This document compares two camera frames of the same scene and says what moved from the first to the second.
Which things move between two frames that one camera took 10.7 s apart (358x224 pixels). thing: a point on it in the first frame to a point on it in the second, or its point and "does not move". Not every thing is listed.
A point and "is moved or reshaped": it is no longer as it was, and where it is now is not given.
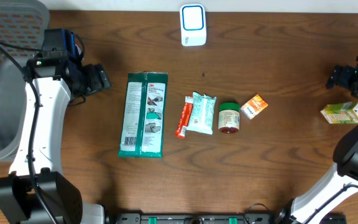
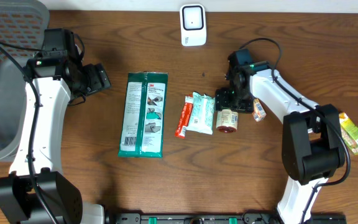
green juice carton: x=351 y=112 is moved or reshaped
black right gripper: x=344 y=79 to x=222 y=99
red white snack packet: x=184 y=120 does not move
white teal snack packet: x=201 y=117 does not move
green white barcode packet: x=143 y=115 does not move
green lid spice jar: x=229 y=117 does not move
